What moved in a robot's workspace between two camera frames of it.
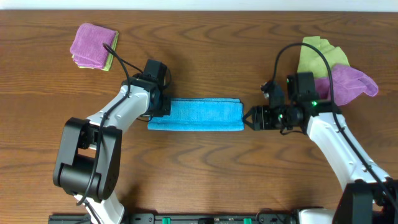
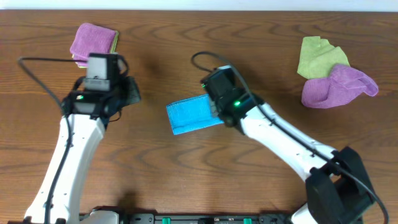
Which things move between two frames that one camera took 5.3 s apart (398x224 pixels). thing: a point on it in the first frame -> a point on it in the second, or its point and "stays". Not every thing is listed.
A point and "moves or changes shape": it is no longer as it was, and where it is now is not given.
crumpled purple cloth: [347, 83] stays
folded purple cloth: [87, 48] stays
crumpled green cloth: [311, 61] stays
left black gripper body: [163, 107] -> [127, 90]
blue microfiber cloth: [201, 114] moves or changes shape
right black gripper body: [277, 119] -> [219, 110]
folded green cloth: [109, 60] stays
